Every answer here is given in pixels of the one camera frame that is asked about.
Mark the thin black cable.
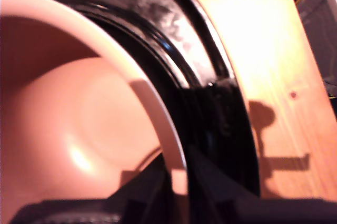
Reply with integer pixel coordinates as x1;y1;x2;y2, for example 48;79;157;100
135;147;162;174

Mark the large black rice cooker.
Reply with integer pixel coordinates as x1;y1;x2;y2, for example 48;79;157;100
0;0;262;199

